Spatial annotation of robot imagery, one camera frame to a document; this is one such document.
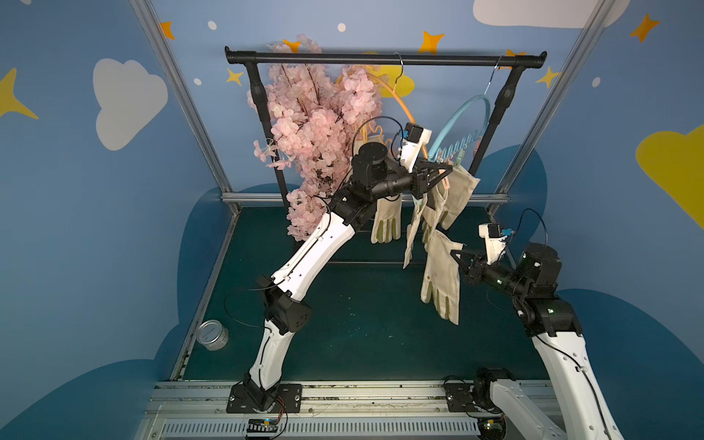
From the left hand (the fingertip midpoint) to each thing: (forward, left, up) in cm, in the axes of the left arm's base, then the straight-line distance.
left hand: (449, 160), depth 60 cm
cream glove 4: (-13, -3, -27) cm, 30 cm away
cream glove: (-5, +6, -18) cm, 19 cm away
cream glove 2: (+8, +10, -29) cm, 31 cm away
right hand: (-10, -6, -20) cm, 23 cm away
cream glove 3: (+12, -9, -24) cm, 28 cm away
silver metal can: (-25, +62, -46) cm, 81 cm away
